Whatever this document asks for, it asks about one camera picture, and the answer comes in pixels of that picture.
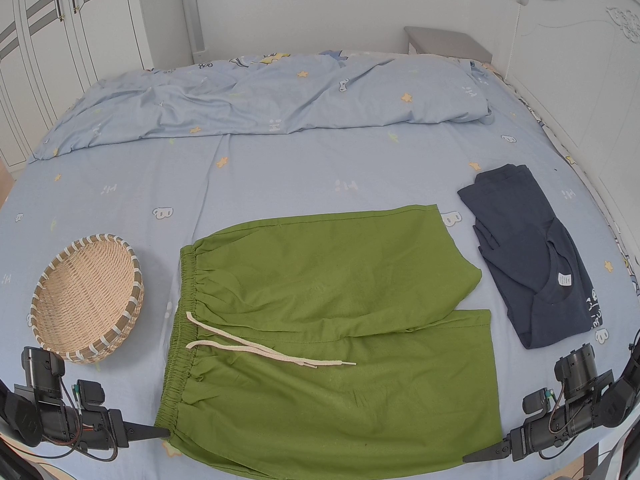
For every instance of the round woven basket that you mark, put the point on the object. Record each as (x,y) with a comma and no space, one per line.
(85,293)

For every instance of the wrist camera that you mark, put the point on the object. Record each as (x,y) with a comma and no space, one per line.
(535,402)
(90,395)

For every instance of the white wardrobe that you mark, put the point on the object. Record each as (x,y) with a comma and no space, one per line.
(75,43)

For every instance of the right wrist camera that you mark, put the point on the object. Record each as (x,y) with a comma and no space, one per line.
(535,402)

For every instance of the pale blue quilt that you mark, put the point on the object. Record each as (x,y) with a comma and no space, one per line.
(280,98)

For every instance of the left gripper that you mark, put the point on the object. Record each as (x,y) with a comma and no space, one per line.
(97,428)

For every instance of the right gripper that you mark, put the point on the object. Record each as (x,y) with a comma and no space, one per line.
(542,433)

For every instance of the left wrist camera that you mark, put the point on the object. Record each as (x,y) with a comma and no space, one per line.
(90,395)

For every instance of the green shorts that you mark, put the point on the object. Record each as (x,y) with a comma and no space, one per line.
(325,293)

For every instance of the dark blue T-shirt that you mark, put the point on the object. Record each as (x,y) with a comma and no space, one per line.
(520,248)

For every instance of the bed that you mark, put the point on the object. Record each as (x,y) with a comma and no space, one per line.
(310,193)

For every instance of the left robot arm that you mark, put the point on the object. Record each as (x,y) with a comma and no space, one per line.
(45,373)

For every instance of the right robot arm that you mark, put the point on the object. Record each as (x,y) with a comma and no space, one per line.
(582,373)

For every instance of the grey bedside table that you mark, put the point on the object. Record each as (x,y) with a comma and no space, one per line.
(445,40)

